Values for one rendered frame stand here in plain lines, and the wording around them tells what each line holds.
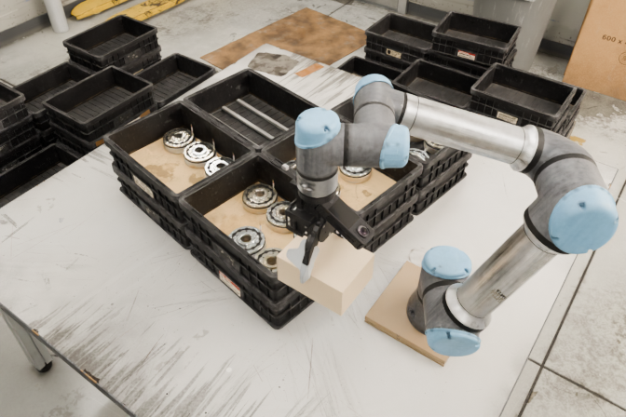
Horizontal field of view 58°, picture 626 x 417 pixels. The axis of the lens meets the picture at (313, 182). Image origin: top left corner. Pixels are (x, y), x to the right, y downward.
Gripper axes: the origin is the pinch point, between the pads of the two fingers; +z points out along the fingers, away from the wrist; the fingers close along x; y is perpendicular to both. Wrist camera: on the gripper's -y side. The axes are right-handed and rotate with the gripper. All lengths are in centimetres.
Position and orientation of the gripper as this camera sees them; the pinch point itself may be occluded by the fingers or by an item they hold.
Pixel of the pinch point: (325, 262)
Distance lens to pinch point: 118.5
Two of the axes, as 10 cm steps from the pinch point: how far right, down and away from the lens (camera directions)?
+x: -5.8, 5.4, -6.1
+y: -8.2, -3.8, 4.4
